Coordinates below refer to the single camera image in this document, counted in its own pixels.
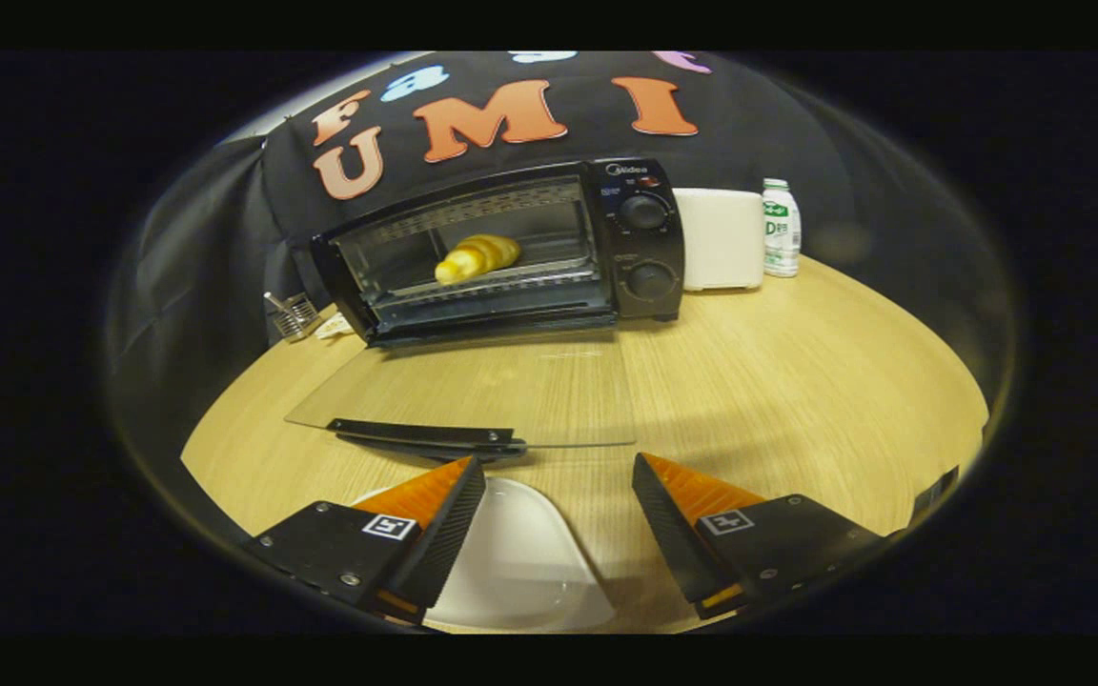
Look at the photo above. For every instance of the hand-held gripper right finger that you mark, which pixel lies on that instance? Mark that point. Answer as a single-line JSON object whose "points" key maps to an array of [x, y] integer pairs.
{"points": [[668, 534]]}

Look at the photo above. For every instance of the white bottle green label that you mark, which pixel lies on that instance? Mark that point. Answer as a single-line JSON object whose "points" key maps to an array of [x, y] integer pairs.
{"points": [[782, 233]]}

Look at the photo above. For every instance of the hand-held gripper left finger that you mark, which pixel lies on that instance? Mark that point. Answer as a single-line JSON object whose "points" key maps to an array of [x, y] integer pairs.
{"points": [[444, 543]]}

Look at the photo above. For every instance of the white plate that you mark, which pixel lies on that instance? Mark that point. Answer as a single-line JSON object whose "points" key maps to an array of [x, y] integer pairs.
{"points": [[520, 562]]}

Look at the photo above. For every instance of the black angular object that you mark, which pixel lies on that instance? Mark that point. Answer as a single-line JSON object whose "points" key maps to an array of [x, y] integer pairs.
{"points": [[935, 494]]}

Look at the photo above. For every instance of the black toaster oven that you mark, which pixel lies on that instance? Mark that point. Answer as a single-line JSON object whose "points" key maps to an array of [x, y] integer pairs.
{"points": [[644, 248]]}

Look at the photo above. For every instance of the yellow croissant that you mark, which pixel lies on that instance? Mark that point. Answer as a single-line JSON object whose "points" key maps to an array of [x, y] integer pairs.
{"points": [[477, 257]]}

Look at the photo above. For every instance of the white remote control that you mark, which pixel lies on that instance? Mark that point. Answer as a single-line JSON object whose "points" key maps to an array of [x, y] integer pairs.
{"points": [[335, 327]]}

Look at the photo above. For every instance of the white boxy appliance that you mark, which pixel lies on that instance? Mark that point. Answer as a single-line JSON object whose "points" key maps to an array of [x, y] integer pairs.
{"points": [[716, 238]]}

